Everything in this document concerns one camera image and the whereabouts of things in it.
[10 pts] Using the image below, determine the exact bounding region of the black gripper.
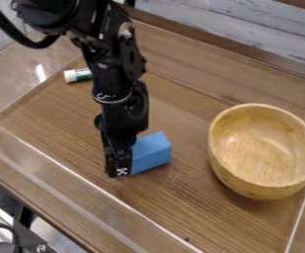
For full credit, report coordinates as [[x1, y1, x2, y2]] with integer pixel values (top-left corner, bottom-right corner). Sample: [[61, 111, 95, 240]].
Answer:
[[94, 81, 150, 178]]

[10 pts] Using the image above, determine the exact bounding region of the blue foam block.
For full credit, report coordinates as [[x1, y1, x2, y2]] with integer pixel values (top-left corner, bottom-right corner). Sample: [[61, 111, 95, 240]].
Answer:
[[131, 131, 171, 175]]

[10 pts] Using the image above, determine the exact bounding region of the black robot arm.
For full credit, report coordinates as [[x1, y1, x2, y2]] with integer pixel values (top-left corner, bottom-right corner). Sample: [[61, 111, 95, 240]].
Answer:
[[0, 0, 150, 178]]

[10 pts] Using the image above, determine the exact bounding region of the brown wooden bowl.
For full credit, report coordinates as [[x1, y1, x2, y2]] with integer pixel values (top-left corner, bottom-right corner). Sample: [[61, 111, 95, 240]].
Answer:
[[208, 103, 305, 201]]

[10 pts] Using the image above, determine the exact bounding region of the green white marker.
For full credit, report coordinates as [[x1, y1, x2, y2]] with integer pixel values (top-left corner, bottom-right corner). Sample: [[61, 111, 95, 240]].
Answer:
[[63, 68, 93, 83]]

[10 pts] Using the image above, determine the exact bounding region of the clear acrylic tray wall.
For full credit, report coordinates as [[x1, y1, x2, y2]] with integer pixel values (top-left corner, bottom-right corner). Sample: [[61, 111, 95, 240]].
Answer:
[[0, 126, 204, 253]]

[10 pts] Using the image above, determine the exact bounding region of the black cable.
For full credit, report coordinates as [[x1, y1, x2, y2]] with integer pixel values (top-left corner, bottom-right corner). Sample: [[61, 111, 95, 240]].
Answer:
[[0, 223, 30, 253]]

